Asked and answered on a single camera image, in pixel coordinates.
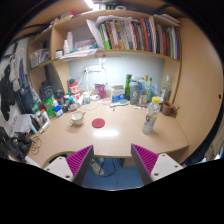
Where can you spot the white and blue box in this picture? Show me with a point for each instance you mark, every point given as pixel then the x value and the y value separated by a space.
pixel 117 95

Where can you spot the white bottle with blue cap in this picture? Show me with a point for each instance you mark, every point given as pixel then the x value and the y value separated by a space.
pixel 58 111

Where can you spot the black bag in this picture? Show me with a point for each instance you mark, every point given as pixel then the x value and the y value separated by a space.
pixel 16 145

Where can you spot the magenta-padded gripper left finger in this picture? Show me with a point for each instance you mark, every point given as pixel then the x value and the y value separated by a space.
pixel 78 161

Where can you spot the black box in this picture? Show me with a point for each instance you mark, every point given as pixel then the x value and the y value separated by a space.
pixel 46 90

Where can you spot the cream ceramic cup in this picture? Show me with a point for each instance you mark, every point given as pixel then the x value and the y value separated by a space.
pixel 77 118

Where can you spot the brown ceramic mug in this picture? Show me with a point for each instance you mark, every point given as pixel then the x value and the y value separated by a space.
pixel 167 108

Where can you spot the brown bottle with green cap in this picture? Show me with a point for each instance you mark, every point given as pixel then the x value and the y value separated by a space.
pixel 72 106

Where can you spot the white wall power strip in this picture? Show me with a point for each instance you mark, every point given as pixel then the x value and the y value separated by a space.
pixel 93 69

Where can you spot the magenta pouch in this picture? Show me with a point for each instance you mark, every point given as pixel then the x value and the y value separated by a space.
pixel 100 90

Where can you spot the clear yellow-capped water bottle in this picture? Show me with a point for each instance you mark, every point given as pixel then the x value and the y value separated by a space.
pixel 150 116

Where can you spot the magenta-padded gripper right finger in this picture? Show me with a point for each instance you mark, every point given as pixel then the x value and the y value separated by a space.
pixel 146 160

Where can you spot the red and white canister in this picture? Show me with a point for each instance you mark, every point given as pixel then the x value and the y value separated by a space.
pixel 74 89

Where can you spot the wooden shelf unit with books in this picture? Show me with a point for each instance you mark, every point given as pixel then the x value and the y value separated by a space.
pixel 113 53

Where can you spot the clear glass bottle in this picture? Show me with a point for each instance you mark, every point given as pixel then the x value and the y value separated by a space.
pixel 166 91

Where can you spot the flat round red coaster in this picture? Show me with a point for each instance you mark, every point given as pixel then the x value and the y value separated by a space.
pixel 98 123

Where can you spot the green plastic container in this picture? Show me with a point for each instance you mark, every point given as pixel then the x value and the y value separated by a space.
pixel 49 105

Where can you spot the light blue hairbrush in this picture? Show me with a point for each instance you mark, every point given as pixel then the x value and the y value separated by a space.
pixel 120 103

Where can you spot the green glass bottle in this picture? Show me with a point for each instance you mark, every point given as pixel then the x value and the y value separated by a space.
pixel 128 86

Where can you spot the small white tube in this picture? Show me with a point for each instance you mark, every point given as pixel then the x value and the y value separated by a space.
pixel 140 107

